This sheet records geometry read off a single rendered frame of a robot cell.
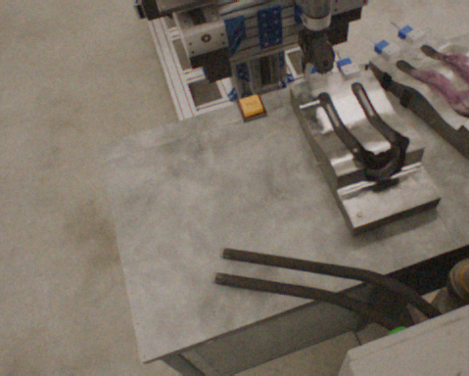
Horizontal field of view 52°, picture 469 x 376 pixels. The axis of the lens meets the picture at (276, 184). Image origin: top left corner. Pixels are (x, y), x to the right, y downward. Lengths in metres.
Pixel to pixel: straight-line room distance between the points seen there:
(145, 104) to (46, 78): 0.64
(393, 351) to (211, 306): 0.79
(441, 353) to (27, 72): 2.91
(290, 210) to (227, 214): 0.18
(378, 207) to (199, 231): 0.50
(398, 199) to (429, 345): 0.80
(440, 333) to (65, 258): 2.03
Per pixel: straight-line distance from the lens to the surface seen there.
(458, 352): 0.61
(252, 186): 1.44
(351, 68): 1.55
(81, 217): 2.50
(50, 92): 3.05
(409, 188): 1.39
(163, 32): 2.78
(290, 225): 1.37
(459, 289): 1.10
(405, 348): 0.60
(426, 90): 1.55
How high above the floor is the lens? 2.05
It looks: 60 degrees down
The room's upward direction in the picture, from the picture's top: 6 degrees counter-clockwise
